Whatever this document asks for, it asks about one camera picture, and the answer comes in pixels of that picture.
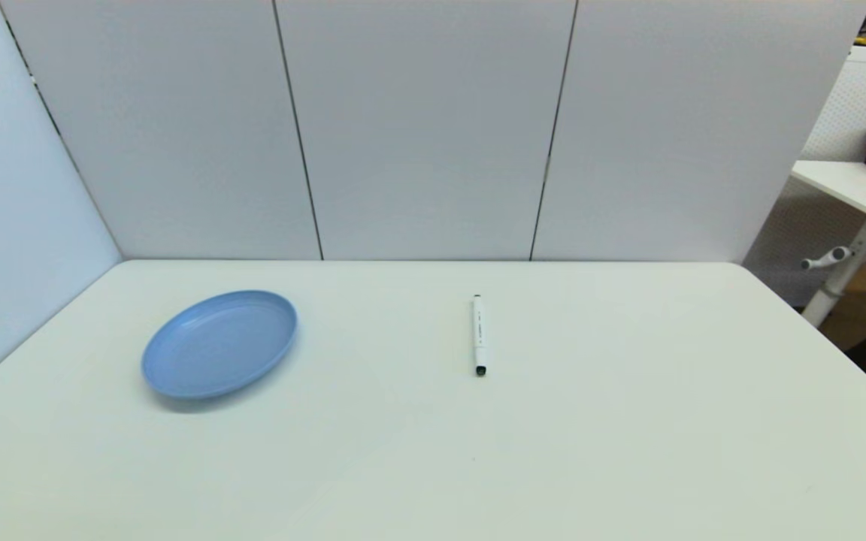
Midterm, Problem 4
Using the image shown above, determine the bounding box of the white marker with black caps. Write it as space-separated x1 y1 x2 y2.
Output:
472 295 488 377

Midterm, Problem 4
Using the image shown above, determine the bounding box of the blue oval plastic plate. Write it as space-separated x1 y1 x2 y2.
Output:
141 290 298 400

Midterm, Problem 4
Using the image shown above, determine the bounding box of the white desk leg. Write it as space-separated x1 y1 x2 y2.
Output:
801 218 866 328

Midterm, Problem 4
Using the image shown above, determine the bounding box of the white side desk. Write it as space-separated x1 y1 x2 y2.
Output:
790 160 866 241

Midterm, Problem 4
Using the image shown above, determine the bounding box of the white perforated panel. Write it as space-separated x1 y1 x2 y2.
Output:
741 45 866 309

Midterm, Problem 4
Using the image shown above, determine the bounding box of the white desk crank handle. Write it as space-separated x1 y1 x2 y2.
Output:
801 246 855 271

